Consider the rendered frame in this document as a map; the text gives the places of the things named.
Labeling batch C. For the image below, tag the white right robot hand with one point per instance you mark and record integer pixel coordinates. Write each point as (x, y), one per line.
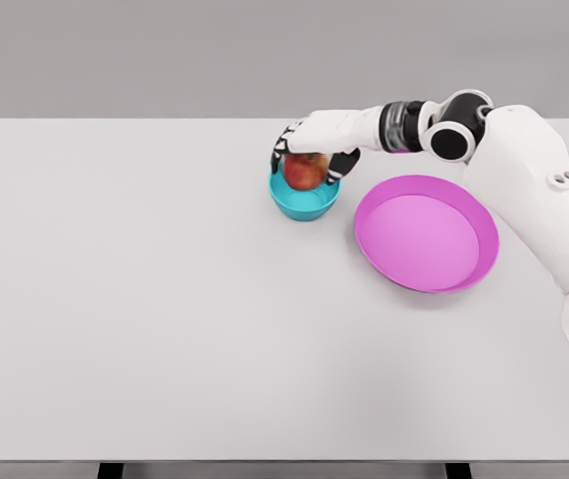
(317, 131)

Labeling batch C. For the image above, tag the red apple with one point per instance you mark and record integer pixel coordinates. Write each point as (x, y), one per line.
(305, 171)

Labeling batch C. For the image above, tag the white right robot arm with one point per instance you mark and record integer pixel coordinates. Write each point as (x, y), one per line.
(524, 164)

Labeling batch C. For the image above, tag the blue bowl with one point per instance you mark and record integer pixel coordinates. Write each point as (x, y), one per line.
(304, 202)

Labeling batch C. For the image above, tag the pink plate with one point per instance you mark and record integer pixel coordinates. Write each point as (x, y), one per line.
(426, 234)

